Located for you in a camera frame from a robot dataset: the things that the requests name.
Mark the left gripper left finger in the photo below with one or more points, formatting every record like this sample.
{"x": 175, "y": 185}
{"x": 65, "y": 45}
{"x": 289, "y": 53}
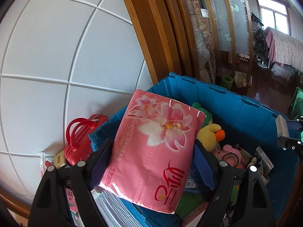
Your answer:
{"x": 85, "y": 176}

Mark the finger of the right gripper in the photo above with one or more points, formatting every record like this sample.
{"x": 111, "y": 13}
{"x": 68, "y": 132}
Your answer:
{"x": 291, "y": 143}

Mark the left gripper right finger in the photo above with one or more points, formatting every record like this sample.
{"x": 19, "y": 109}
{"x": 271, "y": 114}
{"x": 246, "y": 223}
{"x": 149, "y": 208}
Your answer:
{"x": 219, "y": 177}

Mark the pink tissue pack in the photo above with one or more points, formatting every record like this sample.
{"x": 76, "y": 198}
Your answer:
{"x": 152, "y": 152}

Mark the white green patch box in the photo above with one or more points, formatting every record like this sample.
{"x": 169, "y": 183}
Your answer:
{"x": 282, "y": 128}

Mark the red mini suitcase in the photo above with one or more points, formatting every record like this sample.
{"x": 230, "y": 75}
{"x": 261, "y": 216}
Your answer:
{"x": 78, "y": 142}

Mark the gold small box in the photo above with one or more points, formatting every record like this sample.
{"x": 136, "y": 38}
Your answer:
{"x": 59, "y": 160}

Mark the yellow duck plush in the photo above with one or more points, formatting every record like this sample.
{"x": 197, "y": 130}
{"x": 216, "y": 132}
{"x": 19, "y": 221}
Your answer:
{"x": 210, "y": 135}

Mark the red white tissue box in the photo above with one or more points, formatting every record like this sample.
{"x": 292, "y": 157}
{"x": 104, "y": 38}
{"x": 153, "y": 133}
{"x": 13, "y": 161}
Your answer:
{"x": 44, "y": 163}

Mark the blue plastic storage crate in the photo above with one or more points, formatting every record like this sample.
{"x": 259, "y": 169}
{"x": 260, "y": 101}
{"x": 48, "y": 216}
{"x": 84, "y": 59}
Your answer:
{"x": 246, "y": 123}

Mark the green rolled mat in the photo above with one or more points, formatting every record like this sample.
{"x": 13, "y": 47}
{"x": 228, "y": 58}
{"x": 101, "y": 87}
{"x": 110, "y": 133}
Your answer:
{"x": 227, "y": 82}

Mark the rolled patterned carpet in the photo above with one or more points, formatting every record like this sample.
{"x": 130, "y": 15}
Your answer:
{"x": 204, "y": 39}

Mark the wooden bed frame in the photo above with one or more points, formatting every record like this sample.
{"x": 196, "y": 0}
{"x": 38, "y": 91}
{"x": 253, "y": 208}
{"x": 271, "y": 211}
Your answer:
{"x": 166, "y": 37}

